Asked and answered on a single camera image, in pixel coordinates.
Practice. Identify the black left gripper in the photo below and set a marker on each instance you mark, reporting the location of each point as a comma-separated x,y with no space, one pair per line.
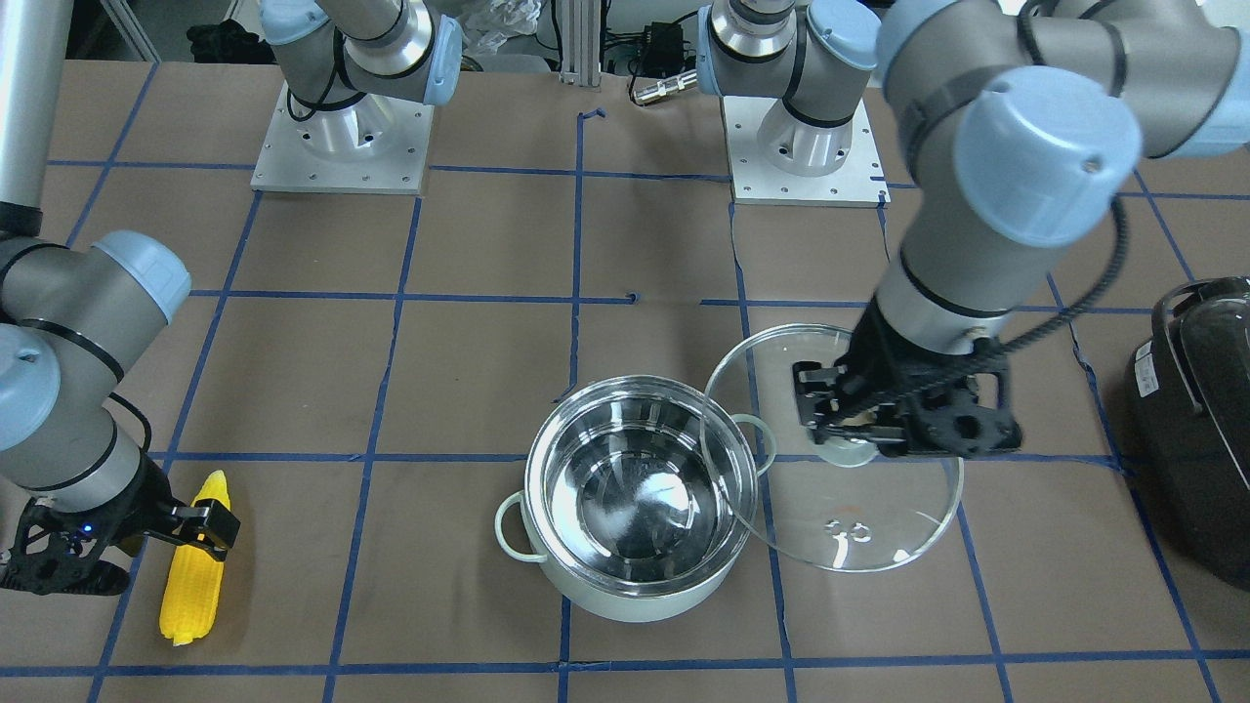
872,363

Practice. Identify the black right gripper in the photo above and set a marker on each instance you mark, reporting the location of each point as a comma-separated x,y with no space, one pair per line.
134,505

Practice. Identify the yellow corn cob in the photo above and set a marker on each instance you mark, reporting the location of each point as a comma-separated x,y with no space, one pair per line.
194,586

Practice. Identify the glass pot lid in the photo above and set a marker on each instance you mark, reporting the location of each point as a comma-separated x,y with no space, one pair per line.
830,502

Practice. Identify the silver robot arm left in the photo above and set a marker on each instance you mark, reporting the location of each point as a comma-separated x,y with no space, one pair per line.
1019,129

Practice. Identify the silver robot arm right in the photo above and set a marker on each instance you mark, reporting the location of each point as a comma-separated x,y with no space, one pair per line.
74,324

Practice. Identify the white steel cooking pot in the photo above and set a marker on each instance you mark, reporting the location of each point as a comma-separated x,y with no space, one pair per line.
639,495

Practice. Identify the black rice cooker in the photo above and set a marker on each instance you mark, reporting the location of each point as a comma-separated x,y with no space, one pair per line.
1188,391

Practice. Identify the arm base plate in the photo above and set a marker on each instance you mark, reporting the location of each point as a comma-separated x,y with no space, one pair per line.
777,160
377,146

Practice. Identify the aluminium frame post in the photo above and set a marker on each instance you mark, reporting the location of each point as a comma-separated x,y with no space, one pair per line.
581,30

